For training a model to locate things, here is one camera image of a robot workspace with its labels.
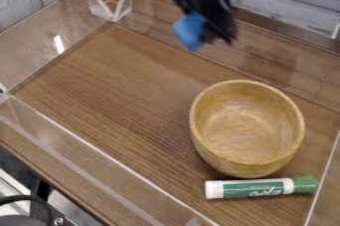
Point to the brown wooden bowl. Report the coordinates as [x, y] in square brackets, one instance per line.
[246, 128]

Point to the blue rectangular block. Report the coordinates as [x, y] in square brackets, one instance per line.
[189, 29]

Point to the clear acrylic tray wall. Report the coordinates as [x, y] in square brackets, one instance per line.
[98, 83]

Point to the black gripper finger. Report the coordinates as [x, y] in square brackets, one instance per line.
[220, 27]
[184, 6]

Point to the green white dry-erase marker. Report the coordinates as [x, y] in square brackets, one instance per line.
[217, 189]

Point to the black metal table frame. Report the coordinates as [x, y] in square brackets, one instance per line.
[44, 211]

